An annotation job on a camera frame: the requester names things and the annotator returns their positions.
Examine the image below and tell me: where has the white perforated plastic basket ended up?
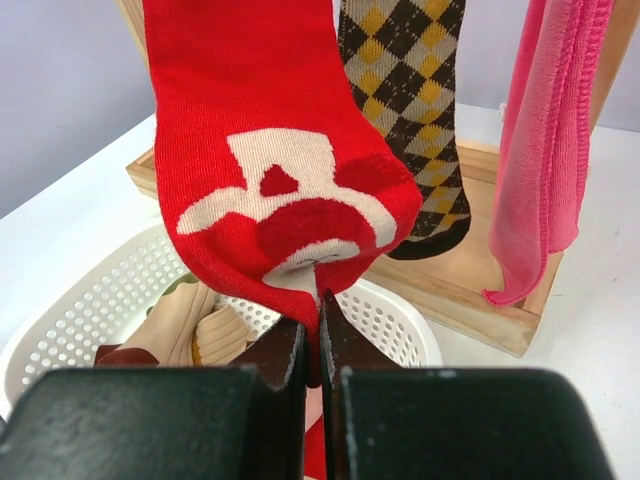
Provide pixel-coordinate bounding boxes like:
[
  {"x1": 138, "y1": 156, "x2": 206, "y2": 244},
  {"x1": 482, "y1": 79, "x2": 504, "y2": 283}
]
[{"x1": 1, "y1": 221, "x2": 442, "y2": 418}]

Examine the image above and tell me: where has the red sock white pattern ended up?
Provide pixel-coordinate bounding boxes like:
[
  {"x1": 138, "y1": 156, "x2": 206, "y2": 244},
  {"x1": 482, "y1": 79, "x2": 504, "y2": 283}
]
[{"x1": 141, "y1": 0, "x2": 423, "y2": 391}]

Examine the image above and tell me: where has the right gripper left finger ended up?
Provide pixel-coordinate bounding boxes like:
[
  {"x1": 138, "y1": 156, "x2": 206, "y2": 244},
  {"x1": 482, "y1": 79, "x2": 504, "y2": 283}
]
[{"x1": 1, "y1": 320, "x2": 305, "y2": 479}]

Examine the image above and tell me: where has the wooden clothes rack frame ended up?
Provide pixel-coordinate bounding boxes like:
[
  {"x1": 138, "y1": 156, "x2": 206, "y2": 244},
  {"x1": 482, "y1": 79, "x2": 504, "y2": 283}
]
[{"x1": 115, "y1": 0, "x2": 639, "y2": 357}]

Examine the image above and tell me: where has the beige striped sock olive toe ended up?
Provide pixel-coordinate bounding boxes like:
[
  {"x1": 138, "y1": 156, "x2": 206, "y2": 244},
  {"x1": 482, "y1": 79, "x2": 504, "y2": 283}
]
[{"x1": 110, "y1": 282, "x2": 217, "y2": 367}]

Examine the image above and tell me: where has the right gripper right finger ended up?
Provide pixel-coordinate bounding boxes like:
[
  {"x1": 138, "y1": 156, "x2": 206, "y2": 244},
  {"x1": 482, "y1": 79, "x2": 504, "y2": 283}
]
[{"x1": 320, "y1": 294, "x2": 613, "y2": 479}]

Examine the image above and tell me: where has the brown yellow diamond sock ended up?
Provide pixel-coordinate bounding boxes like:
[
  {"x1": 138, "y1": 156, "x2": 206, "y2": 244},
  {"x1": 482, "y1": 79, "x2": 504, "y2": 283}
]
[{"x1": 338, "y1": 0, "x2": 471, "y2": 261}]

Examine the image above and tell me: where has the beige striped sock maroon toe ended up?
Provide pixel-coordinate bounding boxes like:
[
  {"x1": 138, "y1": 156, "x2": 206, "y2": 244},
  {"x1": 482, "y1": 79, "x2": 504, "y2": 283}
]
[{"x1": 94, "y1": 306, "x2": 253, "y2": 367}]

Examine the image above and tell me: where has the pink towel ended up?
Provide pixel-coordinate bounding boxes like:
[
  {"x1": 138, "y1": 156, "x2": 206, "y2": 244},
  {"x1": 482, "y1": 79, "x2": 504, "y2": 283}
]
[{"x1": 484, "y1": 1, "x2": 613, "y2": 306}]

